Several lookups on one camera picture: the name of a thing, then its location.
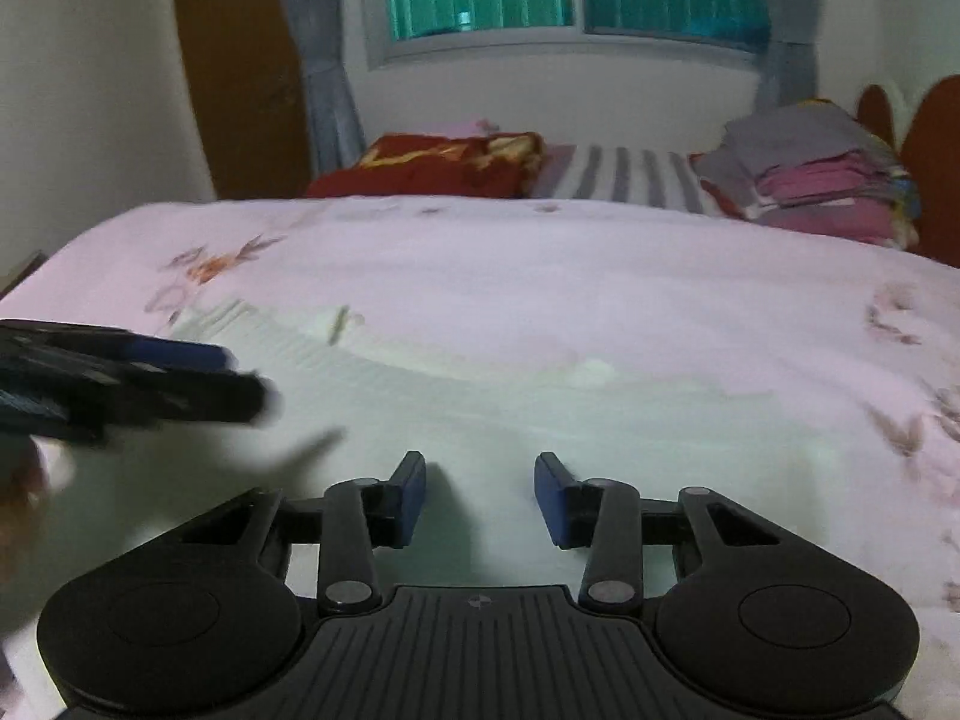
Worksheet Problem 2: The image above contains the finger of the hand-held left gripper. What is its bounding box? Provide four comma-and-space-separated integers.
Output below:
0, 319, 231, 374
0, 357, 280, 443

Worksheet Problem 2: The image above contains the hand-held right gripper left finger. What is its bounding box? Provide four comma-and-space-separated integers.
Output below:
135, 452, 427, 616

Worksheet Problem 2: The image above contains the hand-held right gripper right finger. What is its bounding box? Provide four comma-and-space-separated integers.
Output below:
534, 452, 818, 610

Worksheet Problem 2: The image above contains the pale green long-sleeved shirt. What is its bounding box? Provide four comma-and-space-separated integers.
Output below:
30, 300, 826, 616

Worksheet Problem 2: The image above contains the pile of folded clothes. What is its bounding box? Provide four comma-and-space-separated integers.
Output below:
690, 99, 923, 250

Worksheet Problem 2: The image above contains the pink floral bed sheet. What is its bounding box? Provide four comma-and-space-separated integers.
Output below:
0, 195, 960, 695

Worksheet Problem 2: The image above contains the brown wooden door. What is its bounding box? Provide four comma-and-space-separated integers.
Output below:
171, 0, 316, 200

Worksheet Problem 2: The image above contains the red patterned pillow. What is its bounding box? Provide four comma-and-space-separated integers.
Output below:
304, 131, 546, 200

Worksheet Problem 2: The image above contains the grey-blue window curtain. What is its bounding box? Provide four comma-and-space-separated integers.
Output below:
754, 0, 824, 110
270, 0, 370, 173

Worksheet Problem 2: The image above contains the grey striped pillow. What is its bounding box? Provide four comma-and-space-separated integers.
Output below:
531, 142, 722, 215

